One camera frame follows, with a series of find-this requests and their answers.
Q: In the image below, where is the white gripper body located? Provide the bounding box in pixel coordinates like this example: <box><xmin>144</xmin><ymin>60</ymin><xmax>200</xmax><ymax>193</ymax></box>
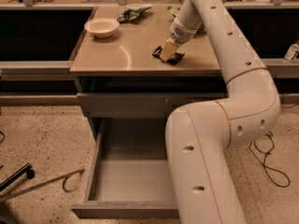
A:
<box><xmin>170</xmin><ymin>16</ymin><xmax>198</xmax><ymax>44</ymax></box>

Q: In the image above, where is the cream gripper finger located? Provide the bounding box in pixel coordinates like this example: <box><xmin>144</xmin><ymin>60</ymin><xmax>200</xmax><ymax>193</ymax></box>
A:
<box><xmin>160</xmin><ymin>38</ymin><xmax>180</xmax><ymax>62</ymax></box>

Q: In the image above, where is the black rxbar chocolate bar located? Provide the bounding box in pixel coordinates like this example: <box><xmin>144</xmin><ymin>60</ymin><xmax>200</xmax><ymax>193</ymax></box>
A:
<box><xmin>152</xmin><ymin>46</ymin><xmax>184</xmax><ymax>65</ymax></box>

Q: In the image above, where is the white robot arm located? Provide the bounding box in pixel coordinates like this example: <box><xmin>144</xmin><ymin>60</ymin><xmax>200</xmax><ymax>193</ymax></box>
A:
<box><xmin>165</xmin><ymin>0</ymin><xmax>280</xmax><ymax>224</ymax></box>

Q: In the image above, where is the grey drawer cabinet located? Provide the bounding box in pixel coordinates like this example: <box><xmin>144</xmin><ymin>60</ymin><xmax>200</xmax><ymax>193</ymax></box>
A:
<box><xmin>70</xmin><ymin>5</ymin><xmax>226</xmax><ymax>135</ymax></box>

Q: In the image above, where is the closed grey top drawer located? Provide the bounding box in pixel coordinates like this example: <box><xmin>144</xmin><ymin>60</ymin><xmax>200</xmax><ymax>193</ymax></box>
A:
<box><xmin>77</xmin><ymin>92</ymin><xmax>223</xmax><ymax>119</ymax></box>

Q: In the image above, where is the open grey middle drawer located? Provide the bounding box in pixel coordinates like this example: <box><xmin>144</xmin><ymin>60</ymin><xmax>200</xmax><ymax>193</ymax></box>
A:
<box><xmin>71</xmin><ymin>119</ymin><xmax>178</xmax><ymax>219</ymax></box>

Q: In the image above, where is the bright green chip bag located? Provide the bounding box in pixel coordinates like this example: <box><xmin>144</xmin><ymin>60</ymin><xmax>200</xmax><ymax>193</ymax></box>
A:
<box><xmin>167</xmin><ymin>6</ymin><xmax>205</xmax><ymax>34</ymax></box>

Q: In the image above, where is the dark green snack bag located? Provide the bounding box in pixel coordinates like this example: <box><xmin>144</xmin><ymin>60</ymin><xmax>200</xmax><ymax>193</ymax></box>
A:
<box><xmin>115</xmin><ymin>5</ymin><xmax>152</xmax><ymax>23</ymax></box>

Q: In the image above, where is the white bowl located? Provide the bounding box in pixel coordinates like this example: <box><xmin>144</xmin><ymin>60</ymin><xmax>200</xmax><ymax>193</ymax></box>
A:
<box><xmin>84</xmin><ymin>18</ymin><xmax>120</xmax><ymax>38</ymax></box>

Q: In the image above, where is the clear plastic bottle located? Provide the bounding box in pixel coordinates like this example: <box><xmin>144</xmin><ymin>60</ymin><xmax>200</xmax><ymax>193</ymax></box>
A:
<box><xmin>284</xmin><ymin>38</ymin><xmax>299</xmax><ymax>62</ymax></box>

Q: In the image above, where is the metal rod with hook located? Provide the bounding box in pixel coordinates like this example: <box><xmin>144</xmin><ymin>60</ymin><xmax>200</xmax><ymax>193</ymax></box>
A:
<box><xmin>0</xmin><ymin>169</ymin><xmax>84</xmax><ymax>203</ymax></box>

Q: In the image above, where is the black stand leg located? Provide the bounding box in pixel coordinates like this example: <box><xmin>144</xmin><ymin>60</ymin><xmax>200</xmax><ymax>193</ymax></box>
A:
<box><xmin>0</xmin><ymin>163</ymin><xmax>35</xmax><ymax>191</ymax></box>

